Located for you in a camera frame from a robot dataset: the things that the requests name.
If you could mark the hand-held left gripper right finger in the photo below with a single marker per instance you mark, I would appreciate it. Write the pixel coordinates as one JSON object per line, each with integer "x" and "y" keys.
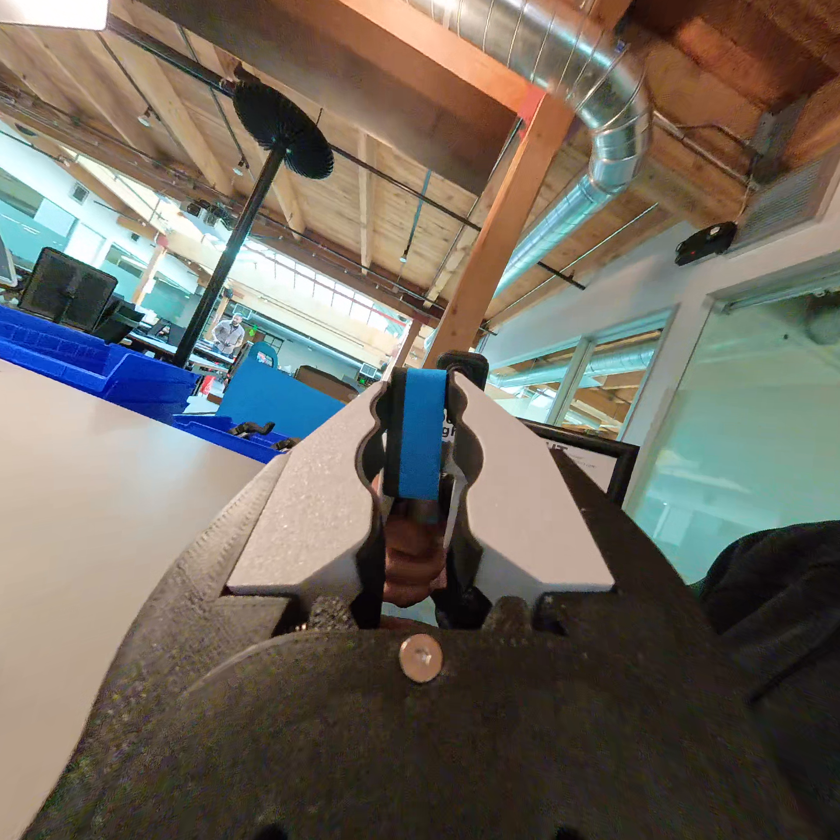
{"x": 538, "y": 525}

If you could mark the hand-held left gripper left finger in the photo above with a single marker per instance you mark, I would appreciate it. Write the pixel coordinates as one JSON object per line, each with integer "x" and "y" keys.
{"x": 302, "y": 525}

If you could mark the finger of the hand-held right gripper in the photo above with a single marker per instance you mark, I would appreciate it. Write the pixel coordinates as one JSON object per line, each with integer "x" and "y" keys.
{"x": 454, "y": 505}

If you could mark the blue black sponge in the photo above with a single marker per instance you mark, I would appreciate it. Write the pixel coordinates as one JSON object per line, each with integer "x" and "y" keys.
{"x": 420, "y": 439}

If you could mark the person's right forearm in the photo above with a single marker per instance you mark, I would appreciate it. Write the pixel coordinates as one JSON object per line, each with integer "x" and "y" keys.
{"x": 774, "y": 623}

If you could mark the person's right hand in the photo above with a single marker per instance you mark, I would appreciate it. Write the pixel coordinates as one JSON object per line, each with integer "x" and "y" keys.
{"x": 413, "y": 564}

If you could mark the black-framed marker sign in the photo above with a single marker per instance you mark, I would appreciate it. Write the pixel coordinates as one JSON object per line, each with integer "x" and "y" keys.
{"x": 604, "y": 469}

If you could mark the blue panel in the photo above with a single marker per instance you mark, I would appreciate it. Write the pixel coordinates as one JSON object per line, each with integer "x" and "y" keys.
{"x": 275, "y": 400}

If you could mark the black ceiling rod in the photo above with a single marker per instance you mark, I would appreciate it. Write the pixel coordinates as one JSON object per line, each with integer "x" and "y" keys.
{"x": 407, "y": 184}

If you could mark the black ceiling device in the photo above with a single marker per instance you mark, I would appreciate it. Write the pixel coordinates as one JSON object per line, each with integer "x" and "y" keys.
{"x": 705, "y": 243}

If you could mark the stack of blue bins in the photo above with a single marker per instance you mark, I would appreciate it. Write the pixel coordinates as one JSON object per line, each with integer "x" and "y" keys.
{"x": 65, "y": 361}

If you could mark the black disc-top floor stand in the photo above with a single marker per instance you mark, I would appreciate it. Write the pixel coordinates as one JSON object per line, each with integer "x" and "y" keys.
{"x": 282, "y": 131}

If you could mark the black monitor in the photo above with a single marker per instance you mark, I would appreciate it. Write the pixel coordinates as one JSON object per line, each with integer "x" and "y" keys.
{"x": 65, "y": 289}

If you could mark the bright white light panel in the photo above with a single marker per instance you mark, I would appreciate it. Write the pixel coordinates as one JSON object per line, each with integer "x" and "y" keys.
{"x": 52, "y": 13}

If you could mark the wooden post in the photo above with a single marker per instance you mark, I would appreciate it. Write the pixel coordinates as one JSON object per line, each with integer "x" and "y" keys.
{"x": 505, "y": 229}

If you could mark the bent silver air duct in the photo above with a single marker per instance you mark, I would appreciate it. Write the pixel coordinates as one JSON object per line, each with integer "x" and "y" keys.
{"x": 610, "y": 118}

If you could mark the grey wall vent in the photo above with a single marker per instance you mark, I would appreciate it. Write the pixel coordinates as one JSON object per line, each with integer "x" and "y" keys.
{"x": 781, "y": 203}

